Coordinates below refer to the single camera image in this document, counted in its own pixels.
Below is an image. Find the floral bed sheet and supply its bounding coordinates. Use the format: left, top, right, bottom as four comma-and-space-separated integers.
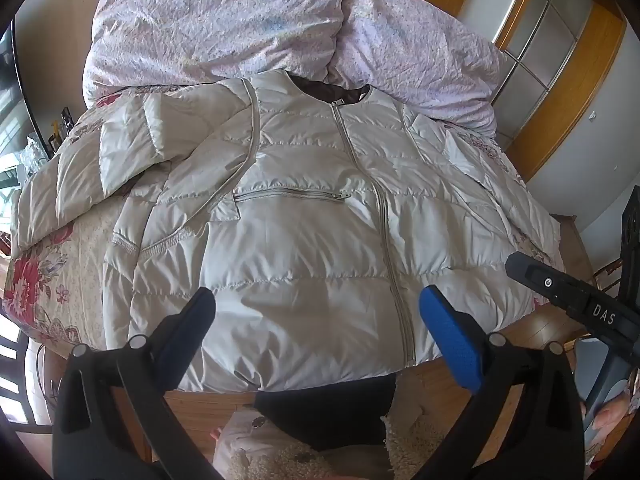
2, 92, 566, 356

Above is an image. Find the person's right hand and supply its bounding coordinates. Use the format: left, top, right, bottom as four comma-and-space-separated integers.
592, 367, 640, 456

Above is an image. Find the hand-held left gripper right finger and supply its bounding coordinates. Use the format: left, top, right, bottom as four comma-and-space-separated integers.
415, 285, 586, 480

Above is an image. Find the black metal frame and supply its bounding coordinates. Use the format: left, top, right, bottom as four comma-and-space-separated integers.
0, 305, 57, 433

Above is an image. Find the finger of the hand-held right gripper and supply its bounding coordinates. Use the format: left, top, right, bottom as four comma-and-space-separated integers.
505, 252, 596, 313

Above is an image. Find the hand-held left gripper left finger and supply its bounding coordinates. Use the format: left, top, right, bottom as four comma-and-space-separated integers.
52, 286, 217, 480

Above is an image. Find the person's black trouser leg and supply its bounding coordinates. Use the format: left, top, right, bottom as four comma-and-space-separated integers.
252, 374, 397, 453

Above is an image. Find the white puffer jacket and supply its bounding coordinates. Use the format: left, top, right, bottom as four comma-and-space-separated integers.
17, 69, 566, 393

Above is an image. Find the cluttered side table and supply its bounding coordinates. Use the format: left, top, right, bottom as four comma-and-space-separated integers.
20, 105, 77, 176

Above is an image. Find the lilac crinkled pillow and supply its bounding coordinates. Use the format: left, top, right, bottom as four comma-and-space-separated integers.
325, 0, 516, 133
82, 0, 353, 106

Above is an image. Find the beige fleece garment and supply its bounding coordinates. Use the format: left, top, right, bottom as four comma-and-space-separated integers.
215, 407, 453, 480

